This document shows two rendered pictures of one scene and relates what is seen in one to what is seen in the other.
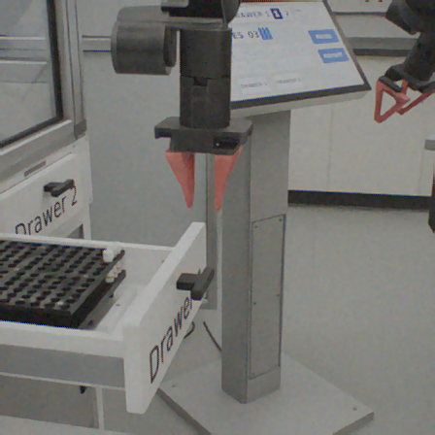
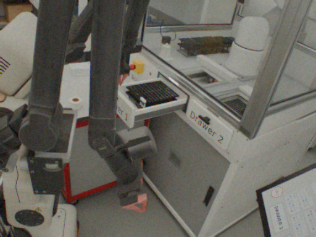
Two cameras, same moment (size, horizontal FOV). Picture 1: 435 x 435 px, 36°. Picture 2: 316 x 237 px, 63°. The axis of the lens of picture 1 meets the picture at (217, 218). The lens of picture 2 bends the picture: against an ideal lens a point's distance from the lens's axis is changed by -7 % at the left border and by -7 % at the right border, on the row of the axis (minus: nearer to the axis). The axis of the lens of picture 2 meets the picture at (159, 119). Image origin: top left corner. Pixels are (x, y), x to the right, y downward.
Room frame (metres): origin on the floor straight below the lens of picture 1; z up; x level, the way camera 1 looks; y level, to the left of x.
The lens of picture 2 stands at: (1.56, -0.72, 1.61)
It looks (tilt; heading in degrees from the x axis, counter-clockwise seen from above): 35 degrees down; 127
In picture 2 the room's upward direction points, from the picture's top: 11 degrees clockwise
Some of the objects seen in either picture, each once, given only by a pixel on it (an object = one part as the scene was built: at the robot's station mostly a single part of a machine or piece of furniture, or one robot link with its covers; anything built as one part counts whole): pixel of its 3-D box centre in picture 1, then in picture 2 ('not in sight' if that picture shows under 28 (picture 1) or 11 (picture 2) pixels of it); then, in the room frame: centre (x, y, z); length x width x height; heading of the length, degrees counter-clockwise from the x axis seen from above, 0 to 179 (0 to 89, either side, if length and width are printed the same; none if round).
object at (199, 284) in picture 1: (193, 282); not in sight; (0.70, 0.03, 0.91); 0.07 x 0.04 x 0.01; 168
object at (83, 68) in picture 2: not in sight; (79, 69); (0.15, 0.19, 0.79); 0.13 x 0.09 x 0.05; 69
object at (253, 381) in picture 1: (265, 253); not in sight; (1.72, -0.14, 0.51); 0.50 x 0.45 x 1.02; 37
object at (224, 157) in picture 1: (207, 169); not in sight; (0.73, 0.01, 1.04); 0.07 x 0.07 x 0.09; 78
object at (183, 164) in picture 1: (202, 169); (118, 76); (0.73, 0.02, 1.04); 0.07 x 0.07 x 0.09; 78
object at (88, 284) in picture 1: (93, 279); (136, 94); (0.73, 0.15, 0.90); 0.18 x 0.02 x 0.01; 168
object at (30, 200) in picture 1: (43, 204); (208, 123); (1.08, 0.30, 0.87); 0.29 x 0.02 x 0.11; 168
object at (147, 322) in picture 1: (172, 304); (118, 102); (0.71, 0.05, 0.87); 0.29 x 0.02 x 0.11; 168
